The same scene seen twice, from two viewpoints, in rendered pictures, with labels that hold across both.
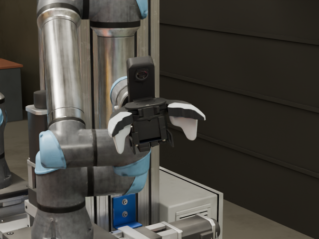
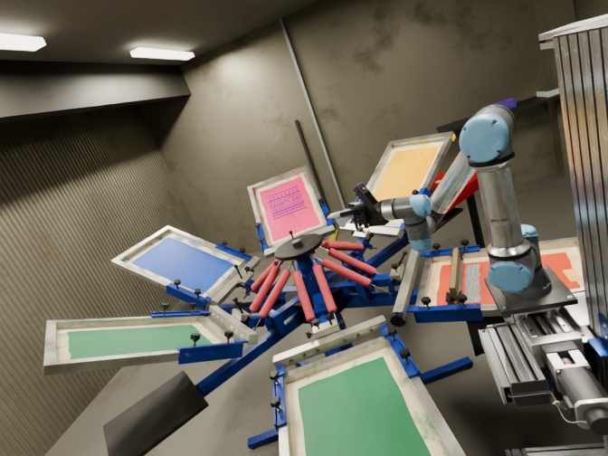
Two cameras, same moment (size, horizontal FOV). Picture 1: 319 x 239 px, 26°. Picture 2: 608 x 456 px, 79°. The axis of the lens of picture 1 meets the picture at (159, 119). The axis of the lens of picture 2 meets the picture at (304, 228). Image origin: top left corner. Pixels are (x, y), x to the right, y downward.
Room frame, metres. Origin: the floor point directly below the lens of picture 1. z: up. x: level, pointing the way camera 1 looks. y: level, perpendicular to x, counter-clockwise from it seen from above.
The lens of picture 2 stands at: (2.05, -0.93, 2.09)
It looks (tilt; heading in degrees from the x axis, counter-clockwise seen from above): 18 degrees down; 143
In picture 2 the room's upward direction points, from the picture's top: 21 degrees counter-clockwise
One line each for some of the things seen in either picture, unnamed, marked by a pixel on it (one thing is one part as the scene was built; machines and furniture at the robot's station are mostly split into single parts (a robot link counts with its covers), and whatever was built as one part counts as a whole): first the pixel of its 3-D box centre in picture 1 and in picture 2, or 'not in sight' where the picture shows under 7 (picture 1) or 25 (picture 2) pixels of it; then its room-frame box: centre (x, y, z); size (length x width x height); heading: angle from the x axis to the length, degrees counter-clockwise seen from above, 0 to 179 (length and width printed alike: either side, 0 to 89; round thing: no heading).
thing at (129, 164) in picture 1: (123, 147); (420, 231); (1.34, 0.07, 1.56); 0.11 x 0.08 x 0.11; 101
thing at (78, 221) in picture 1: (61, 218); (523, 275); (1.58, 0.24, 1.31); 0.15 x 0.15 x 0.10
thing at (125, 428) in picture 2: not in sight; (231, 365); (0.22, -0.37, 0.91); 1.34 x 0.41 x 0.08; 83
